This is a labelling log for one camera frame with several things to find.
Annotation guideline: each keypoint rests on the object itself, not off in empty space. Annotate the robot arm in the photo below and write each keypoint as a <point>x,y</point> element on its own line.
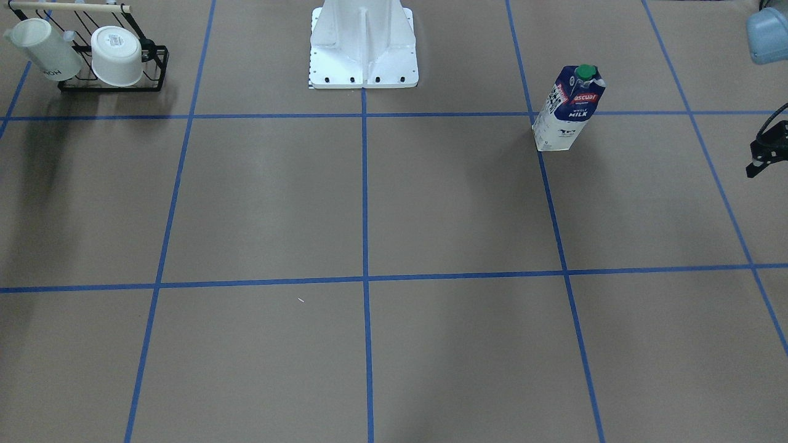
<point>767,40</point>

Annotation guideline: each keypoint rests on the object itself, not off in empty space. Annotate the white cup in rack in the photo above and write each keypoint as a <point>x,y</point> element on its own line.
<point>116,56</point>

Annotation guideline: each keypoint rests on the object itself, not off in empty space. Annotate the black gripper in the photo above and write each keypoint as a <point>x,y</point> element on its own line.
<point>771,149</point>

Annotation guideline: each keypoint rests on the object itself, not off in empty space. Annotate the white mug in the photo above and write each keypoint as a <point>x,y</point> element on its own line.
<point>46,49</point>

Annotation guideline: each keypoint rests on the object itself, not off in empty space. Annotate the blue white milk carton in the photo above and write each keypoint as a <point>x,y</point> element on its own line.
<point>572,101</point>

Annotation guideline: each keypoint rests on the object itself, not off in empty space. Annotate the black wire cup rack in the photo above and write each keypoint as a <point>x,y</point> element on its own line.
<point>87,46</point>

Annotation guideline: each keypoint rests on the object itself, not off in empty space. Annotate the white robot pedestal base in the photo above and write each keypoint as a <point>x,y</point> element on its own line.
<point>363,44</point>

